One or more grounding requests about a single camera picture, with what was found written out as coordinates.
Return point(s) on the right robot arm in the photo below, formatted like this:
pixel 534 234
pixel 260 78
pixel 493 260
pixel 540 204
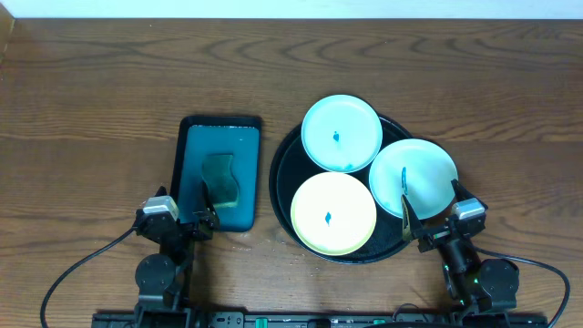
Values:
pixel 480 287

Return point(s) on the light blue plate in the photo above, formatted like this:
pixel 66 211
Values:
pixel 416 169
pixel 341 133

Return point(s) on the light blue plate top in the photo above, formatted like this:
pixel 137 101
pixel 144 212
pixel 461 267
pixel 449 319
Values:
pixel 341 133

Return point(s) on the yellow plate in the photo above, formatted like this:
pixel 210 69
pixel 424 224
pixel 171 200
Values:
pixel 333 213

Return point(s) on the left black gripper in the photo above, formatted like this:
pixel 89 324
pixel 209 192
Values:
pixel 185 229

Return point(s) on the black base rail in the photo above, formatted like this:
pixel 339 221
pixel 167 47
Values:
pixel 319 320

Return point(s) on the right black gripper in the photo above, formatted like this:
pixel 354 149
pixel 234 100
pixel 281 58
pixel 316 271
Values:
pixel 414 229

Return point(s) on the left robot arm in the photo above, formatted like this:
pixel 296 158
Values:
pixel 163 278

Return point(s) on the green yellow sponge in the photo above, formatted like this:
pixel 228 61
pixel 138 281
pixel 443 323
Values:
pixel 223 188

